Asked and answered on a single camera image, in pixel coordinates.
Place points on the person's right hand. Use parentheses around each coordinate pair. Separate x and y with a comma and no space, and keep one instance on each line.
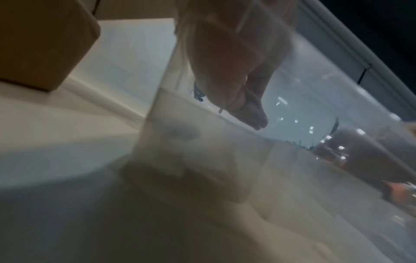
(373,154)

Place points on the person's left hand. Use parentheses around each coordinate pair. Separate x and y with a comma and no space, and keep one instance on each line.
(234,51)

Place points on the brown cardboard box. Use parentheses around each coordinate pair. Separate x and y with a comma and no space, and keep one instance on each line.
(42,43)

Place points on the clear compartment tray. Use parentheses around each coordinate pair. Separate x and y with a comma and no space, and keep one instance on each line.
(260,192)

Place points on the grey window frame post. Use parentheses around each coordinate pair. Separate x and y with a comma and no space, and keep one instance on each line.
(364,74)

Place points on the orange leather bench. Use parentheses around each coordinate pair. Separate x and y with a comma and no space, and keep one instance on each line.
(401,192)

